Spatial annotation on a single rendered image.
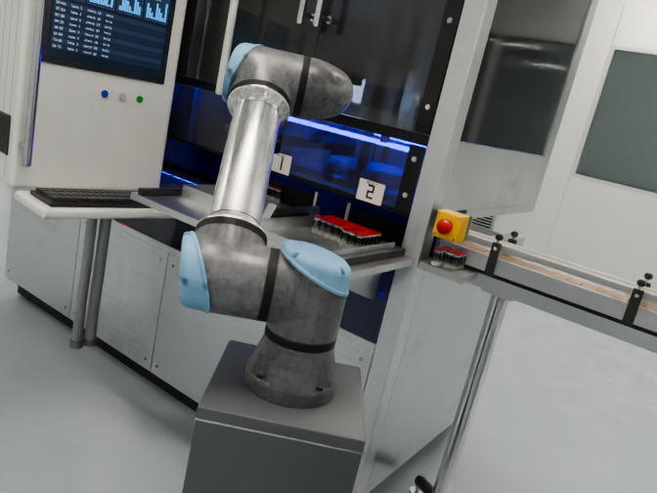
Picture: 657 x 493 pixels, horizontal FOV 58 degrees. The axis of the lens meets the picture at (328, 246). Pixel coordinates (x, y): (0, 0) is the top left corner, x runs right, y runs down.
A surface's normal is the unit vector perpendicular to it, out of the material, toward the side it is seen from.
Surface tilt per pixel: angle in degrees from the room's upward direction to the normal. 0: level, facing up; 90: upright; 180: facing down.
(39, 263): 90
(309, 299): 90
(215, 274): 71
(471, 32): 90
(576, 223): 90
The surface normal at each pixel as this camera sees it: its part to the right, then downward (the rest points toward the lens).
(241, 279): 0.15, -0.07
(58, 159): 0.72, 0.32
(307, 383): 0.36, 0.00
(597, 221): -0.57, 0.08
